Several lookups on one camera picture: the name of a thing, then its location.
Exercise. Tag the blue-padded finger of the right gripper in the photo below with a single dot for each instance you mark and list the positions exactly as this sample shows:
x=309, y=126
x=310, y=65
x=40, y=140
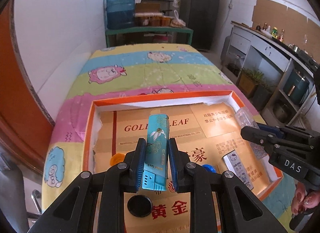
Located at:
x=271, y=130
x=263, y=139

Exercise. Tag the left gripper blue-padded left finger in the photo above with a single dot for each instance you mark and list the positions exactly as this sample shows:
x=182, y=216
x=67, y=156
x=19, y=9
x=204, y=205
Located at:
x=135, y=162

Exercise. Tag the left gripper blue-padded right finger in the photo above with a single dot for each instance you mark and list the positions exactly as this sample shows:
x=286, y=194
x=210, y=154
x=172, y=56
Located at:
x=180, y=178

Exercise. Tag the orange bottle cap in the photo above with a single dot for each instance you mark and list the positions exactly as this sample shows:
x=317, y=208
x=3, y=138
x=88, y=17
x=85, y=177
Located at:
x=116, y=159

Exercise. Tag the teal crane-print lighter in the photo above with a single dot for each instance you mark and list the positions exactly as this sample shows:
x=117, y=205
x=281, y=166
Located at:
x=155, y=172

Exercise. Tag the blue bottle cap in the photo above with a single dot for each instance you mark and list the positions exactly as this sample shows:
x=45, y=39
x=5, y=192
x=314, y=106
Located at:
x=209, y=168

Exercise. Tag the white Hello Kitty lighter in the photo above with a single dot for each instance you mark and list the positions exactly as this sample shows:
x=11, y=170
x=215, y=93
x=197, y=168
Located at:
x=234, y=164

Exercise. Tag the black bottle cap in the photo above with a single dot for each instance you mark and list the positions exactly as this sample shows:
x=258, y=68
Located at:
x=139, y=206

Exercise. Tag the right hand with painted nails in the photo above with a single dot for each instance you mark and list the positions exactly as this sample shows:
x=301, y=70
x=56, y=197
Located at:
x=303, y=201

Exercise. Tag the orange-rimmed cardboard tray box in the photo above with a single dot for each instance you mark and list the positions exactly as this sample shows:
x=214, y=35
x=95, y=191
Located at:
x=219, y=202

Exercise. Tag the white kitchen counter cabinet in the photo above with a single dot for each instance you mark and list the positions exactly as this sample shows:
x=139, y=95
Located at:
x=250, y=49

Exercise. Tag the dark teal air fryer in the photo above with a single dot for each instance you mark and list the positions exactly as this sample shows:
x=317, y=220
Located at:
x=296, y=87

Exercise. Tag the potted green plant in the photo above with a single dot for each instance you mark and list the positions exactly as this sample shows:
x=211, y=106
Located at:
x=253, y=85

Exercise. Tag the colourful cartoon bed sheet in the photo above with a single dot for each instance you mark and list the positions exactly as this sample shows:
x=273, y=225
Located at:
x=105, y=107

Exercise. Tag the grey office chair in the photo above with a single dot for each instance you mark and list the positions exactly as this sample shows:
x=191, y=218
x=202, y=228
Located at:
x=14, y=214

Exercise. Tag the white plastic bag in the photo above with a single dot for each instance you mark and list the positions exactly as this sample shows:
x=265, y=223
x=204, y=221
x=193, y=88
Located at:
x=176, y=21

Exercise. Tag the black refrigerator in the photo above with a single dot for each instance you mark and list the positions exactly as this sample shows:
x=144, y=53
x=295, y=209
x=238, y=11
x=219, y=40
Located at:
x=201, y=17

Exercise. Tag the blue water jug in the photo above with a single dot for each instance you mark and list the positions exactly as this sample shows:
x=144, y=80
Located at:
x=120, y=14

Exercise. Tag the red wooden door frame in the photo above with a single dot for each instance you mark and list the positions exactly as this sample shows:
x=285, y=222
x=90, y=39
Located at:
x=25, y=131

